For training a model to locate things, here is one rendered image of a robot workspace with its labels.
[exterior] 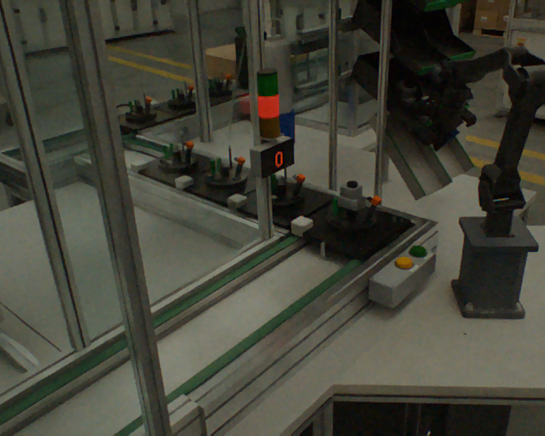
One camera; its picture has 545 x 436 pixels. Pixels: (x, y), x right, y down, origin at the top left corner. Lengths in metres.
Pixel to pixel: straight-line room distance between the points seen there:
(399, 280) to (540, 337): 0.34
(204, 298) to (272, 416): 0.34
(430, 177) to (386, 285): 0.52
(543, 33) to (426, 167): 3.91
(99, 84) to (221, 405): 0.65
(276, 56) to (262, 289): 1.19
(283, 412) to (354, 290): 0.34
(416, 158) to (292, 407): 0.90
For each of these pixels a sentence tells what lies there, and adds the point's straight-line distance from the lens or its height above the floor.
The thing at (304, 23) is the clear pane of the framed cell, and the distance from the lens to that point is 2.65.
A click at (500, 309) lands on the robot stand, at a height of 0.88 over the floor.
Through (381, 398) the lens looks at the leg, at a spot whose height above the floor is 0.80.
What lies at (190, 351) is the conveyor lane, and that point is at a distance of 1.26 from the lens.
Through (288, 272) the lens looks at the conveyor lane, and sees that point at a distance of 1.48.
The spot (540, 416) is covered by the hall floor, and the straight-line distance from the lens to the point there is 2.53.
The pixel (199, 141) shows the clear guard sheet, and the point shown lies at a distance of 1.29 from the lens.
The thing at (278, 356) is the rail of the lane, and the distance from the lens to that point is 1.19.
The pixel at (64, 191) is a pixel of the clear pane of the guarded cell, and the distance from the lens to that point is 0.70.
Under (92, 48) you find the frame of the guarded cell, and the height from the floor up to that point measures 1.61.
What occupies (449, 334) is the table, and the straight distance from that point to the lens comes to 1.41.
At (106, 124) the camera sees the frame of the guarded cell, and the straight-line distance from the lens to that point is 0.71.
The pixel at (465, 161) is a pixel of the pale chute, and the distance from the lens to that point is 1.92.
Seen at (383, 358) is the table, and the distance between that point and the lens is 1.32.
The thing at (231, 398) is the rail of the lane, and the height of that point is 0.93.
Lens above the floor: 1.72
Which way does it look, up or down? 27 degrees down
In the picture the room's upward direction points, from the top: 3 degrees counter-clockwise
